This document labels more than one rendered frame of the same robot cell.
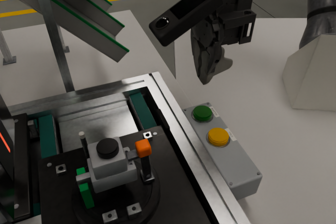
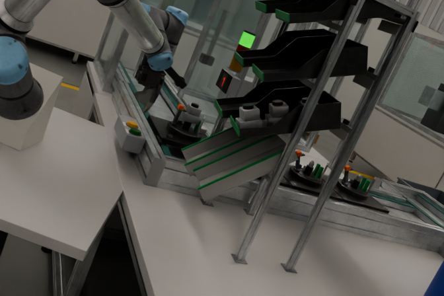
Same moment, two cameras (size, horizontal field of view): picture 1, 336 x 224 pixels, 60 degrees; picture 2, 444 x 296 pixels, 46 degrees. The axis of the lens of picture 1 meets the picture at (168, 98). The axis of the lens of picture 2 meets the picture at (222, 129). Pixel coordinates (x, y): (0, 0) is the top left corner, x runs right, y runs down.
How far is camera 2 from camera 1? 219 cm
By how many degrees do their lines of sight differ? 124
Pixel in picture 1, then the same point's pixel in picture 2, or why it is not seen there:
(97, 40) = (205, 145)
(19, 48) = (290, 281)
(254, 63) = (32, 166)
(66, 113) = not seen: hidden behind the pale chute
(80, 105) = not seen: hidden behind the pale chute
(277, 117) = (59, 143)
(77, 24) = (221, 137)
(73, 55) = (224, 249)
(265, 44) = not seen: outside the picture
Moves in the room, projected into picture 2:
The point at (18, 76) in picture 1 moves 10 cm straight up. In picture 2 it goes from (268, 248) to (281, 221)
